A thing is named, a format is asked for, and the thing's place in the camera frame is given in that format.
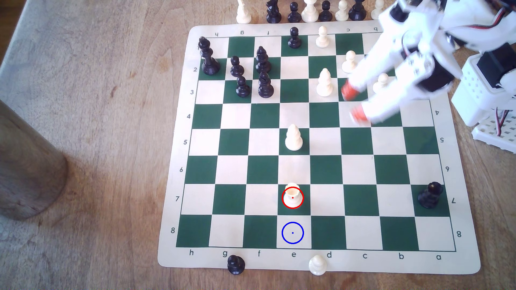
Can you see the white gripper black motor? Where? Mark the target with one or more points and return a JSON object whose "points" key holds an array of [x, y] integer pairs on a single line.
{"points": [[390, 90]]}

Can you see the white pawn chess piece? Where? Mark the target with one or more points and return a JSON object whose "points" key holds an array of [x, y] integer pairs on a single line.
{"points": [[349, 63], [292, 195], [376, 12], [381, 83], [342, 13], [322, 39], [317, 266]]}

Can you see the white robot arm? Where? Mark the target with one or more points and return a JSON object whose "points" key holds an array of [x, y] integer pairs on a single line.
{"points": [[463, 20]]}

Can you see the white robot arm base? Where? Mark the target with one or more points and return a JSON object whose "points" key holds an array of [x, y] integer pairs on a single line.
{"points": [[475, 96]]}

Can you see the white bishop chess piece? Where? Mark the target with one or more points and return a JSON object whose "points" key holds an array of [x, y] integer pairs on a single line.
{"points": [[324, 85], [293, 140]]}

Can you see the wide black chess piece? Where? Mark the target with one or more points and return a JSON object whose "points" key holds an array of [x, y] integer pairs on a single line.
{"points": [[357, 12]]}

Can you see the black pawn chess piece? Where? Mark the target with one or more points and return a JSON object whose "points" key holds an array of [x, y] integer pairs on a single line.
{"points": [[294, 15], [294, 39], [325, 14], [236, 266], [237, 69], [242, 89]]}

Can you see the wide white chess piece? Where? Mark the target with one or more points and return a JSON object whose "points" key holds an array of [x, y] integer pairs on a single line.
{"points": [[310, 13]]}

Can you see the black bishop chess piece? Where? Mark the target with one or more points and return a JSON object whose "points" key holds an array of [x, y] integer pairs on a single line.
{"points": [[265, 88], [263, 62]]}

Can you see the black knight chess piece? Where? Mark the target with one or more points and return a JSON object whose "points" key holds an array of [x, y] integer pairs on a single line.
{"points": [[273, 13]]}

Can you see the slim white chess piece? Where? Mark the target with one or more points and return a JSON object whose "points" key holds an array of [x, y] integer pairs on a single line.
{"points": [[243, 14]]}

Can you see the green white chess board mat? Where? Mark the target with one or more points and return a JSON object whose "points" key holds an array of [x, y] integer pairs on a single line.
{"points": [[234, 141]]}

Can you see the black king chess piece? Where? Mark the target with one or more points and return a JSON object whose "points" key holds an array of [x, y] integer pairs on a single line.
{"points": [[209, 60]]}

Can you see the black pawn right edge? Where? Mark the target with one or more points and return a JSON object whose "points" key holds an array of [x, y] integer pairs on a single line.
{"points": [[430, 196]]}

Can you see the white perforated mounting plate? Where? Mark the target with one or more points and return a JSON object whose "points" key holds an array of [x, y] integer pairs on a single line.
{"points": [[490, 137]]}

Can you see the round wooden post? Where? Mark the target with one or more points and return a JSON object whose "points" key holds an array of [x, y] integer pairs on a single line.
{"points": [[28, 169]]}

